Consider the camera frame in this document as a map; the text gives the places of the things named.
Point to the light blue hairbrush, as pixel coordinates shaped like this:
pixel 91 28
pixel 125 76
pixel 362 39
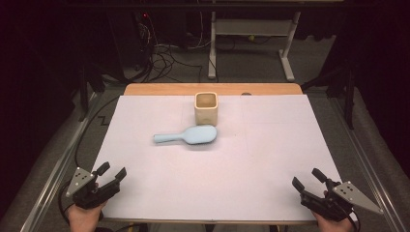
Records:
pixel 196 134

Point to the black floor stand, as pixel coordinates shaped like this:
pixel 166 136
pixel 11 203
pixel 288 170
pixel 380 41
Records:
pixel 348 103
pixel 83 96

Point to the white metal desk frame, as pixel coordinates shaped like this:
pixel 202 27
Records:
pixel 251 27

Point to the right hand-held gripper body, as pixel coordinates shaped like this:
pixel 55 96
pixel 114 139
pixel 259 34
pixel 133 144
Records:
pixel 328 206

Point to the dark table grommet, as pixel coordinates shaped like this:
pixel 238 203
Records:
pixel 246 94

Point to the cream square cup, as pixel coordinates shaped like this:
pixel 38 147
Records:
pixel 206 114

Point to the small yellow object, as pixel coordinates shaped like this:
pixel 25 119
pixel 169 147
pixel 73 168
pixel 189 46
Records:
pixel 251 38

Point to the person's right hand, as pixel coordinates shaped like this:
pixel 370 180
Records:
pixel 335 227

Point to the black equipment box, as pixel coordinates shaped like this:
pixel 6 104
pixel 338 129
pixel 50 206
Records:
pixel 129 38

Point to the metal floor rail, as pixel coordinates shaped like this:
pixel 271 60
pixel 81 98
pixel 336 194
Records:
pixel 374 175
pixel 53 180

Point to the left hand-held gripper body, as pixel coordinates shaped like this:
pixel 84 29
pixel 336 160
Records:
pixel 85 195

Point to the person's left hand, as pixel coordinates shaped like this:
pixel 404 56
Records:
pixel 83 220

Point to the dark curtain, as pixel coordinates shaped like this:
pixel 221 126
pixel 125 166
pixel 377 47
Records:
pixel 32 80
pixel 386 80

